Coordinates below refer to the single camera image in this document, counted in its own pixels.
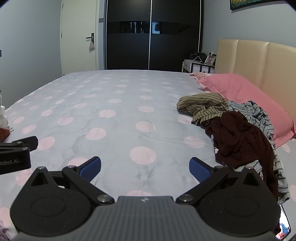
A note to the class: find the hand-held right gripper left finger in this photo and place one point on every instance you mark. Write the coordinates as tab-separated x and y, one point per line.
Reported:
90	166

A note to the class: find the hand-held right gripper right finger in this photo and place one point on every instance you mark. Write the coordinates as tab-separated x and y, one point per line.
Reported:
198	169

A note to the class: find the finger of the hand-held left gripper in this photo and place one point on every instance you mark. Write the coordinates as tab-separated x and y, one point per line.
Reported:
27	141

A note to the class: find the maroon shirt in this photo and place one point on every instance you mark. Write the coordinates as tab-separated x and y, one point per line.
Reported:
240	139

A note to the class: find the white folded clothes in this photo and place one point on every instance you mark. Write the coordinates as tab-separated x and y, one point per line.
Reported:
2	115

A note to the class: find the small white plug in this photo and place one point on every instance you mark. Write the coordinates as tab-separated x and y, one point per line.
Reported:
10	129

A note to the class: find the rust orange folded cloth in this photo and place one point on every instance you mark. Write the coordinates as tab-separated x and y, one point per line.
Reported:
3	134

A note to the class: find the olive striped shirt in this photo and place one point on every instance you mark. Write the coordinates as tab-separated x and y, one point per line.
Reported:
203	104

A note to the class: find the purple fleece robe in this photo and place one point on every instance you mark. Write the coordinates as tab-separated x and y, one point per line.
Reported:
5	234

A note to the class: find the grey patterned garment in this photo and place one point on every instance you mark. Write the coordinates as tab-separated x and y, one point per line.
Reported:
261	115

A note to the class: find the plain pink pillow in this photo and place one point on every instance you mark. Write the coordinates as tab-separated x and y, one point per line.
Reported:
245	90

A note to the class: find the pink patterned pillow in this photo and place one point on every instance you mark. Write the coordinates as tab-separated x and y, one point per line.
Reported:
198	76

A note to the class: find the white door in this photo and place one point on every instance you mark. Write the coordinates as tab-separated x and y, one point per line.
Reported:
76	58

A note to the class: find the smartphone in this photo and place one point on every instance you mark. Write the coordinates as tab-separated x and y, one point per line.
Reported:
284	222

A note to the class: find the white nightstand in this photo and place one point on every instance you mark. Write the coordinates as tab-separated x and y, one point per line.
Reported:
196	67

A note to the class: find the dark bag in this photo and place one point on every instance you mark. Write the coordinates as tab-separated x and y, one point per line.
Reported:
198	56

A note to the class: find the small hanging pouch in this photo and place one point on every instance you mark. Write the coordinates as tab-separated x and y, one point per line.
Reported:
91	45

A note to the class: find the black sliding wardrobe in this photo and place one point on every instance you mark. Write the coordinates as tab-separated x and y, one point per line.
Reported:
129	51

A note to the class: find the beige padded headboard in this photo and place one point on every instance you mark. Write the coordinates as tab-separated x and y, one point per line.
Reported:
254	60

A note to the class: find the photo frame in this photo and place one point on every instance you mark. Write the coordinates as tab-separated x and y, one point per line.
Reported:
210	59

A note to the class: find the framed wall picture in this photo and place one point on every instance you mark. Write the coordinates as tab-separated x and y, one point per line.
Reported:
249	3

